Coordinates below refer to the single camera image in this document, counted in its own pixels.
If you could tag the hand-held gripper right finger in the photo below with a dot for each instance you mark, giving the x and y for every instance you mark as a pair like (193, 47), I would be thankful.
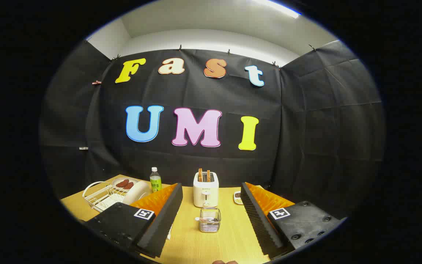
(258, 220)

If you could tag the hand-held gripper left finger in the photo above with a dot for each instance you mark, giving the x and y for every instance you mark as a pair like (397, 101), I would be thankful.
(161, 220)

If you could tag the white round plate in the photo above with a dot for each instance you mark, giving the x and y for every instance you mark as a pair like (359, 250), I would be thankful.
(136, 192)

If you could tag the white divided bean dish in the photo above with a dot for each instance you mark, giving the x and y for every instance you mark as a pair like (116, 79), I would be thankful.
(238, 198)

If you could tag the small sausage plate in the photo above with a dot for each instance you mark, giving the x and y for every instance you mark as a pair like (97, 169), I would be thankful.
(115, 181)

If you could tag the green tea bottle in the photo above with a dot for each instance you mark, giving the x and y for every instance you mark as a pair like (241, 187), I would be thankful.
(155, 183)

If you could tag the red sausage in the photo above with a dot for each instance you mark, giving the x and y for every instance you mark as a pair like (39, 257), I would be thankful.
(122, 183)
(129, 186)

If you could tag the white toaster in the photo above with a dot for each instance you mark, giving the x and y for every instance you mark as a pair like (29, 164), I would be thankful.
(205, 194)

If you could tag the toast slice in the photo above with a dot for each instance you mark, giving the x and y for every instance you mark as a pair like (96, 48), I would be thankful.
(208, 175)
(200, 175)

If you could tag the black backdrop cloth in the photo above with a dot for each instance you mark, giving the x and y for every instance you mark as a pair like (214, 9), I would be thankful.
(306, 128)

